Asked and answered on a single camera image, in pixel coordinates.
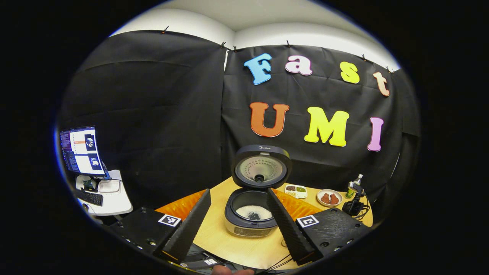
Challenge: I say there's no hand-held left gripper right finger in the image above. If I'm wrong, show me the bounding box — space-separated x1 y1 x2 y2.
267 188 373 266

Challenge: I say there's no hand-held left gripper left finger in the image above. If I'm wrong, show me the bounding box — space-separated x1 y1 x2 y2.
101 188 212 264

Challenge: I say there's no white rice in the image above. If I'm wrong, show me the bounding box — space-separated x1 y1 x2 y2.
236 205 273 221

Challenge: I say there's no dark grey rice cooker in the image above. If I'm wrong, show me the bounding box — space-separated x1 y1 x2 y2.
225 144 293 238

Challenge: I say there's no white round plate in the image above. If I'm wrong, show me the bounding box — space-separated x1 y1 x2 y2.
316 189 343 207

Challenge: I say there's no green tea bottle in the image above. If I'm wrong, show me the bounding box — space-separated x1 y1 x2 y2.
346 174 364 199

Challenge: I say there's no white divided grain dish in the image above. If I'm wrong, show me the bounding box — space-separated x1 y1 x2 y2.
285 184 308 199

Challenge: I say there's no white side table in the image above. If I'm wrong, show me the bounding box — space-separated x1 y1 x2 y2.
74 169 133 217

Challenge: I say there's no white tray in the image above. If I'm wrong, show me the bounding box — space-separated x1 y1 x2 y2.
98 180 121 193

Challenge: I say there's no black keyboard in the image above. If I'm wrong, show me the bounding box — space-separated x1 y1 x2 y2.
76 189 104 207

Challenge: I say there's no black backdrop cloth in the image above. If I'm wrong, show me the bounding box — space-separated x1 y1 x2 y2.
55 30 421 215

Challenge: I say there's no computer monitor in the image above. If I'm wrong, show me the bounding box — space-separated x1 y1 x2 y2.
60 126 111 179

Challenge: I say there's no row of black cloth clips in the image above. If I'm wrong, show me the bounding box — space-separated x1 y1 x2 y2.
161 25 394 74

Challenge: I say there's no black cable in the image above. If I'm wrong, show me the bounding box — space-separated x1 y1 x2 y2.
264 254 295 272

